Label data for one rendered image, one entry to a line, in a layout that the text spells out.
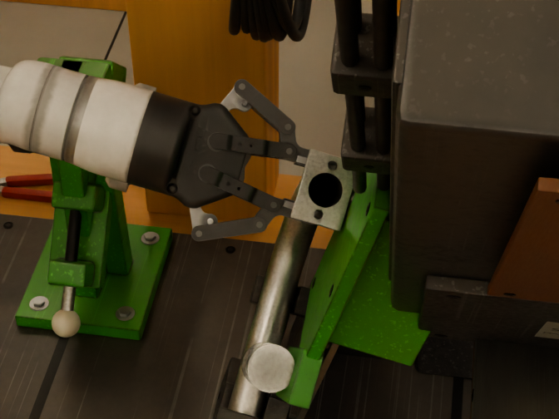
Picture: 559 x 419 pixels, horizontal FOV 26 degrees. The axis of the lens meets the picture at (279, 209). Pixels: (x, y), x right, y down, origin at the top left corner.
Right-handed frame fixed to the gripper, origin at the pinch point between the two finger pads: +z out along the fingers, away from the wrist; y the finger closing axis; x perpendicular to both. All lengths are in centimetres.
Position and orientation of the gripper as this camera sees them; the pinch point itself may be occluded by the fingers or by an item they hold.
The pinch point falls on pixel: (312, 187)
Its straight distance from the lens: 95.8
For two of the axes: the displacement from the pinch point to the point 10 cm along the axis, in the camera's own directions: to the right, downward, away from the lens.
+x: -0.7, -0.1, 10.0
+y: 2.8, -9.6, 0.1
